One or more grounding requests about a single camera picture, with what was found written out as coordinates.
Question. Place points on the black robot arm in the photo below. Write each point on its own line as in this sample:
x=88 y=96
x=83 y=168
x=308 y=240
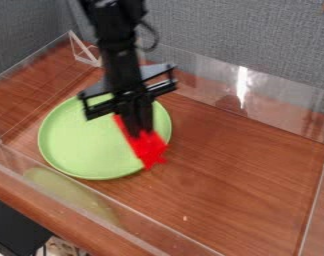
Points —
x=116 y=19

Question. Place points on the clear acrylic enclosure wall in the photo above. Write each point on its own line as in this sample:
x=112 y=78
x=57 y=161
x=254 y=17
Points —
x=239 y=191

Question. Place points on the clear acrylic corner bracket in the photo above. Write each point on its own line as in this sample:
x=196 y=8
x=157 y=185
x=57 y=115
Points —
x=85 y=52

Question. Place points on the green round plate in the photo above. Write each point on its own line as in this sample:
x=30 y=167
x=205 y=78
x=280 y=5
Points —
x=92 y=149

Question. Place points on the red cross-shaped bar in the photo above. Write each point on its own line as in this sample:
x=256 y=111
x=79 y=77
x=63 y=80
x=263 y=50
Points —
x=148 y=146

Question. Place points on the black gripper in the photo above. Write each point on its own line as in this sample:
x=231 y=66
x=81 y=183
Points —
x=129 y=89

